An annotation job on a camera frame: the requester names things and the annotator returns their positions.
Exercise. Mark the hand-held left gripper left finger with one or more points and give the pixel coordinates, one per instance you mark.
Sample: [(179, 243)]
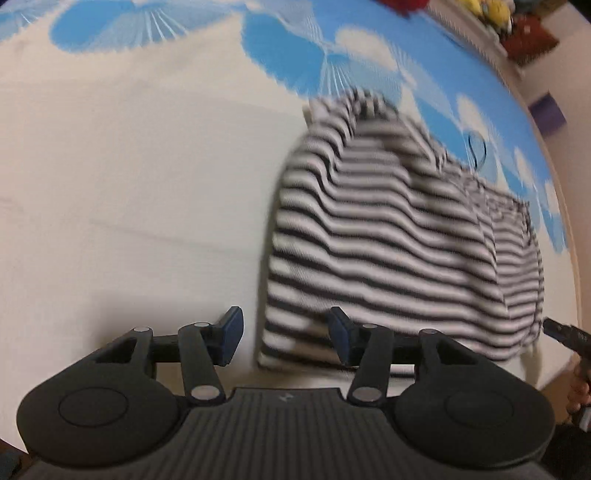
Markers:
[(230, 332)]

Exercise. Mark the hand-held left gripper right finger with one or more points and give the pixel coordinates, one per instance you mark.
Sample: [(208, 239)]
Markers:
[(340, 334)]

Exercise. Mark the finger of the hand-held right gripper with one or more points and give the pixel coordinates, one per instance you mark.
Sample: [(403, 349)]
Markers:
[(561, 331)]

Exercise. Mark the striped hooded top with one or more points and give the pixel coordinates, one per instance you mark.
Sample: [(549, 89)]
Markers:
[(392, 240)]

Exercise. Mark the person's right hand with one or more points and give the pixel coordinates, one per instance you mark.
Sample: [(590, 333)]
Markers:
[(581, 390)]

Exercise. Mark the person's dark clothing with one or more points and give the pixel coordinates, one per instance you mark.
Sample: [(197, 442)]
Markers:
[(570, 454)]

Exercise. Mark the blue and white printed bedsheet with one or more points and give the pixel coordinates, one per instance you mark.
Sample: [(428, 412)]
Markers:
[(138, 184)]

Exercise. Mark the purple box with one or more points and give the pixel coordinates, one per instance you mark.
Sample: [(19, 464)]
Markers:
[(548, 114)]

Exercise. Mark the dark red cushion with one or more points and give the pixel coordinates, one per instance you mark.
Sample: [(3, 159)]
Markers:
[(531, 39)]

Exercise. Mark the yellow duck plush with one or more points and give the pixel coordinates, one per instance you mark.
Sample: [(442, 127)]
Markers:
[(501, 14), (478, 7)]

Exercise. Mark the red folded quilt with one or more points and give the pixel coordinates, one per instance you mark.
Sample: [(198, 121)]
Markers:
[(406, 3)]

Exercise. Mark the wooden bed frame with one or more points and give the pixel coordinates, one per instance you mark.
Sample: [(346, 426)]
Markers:
[(572, 240)]

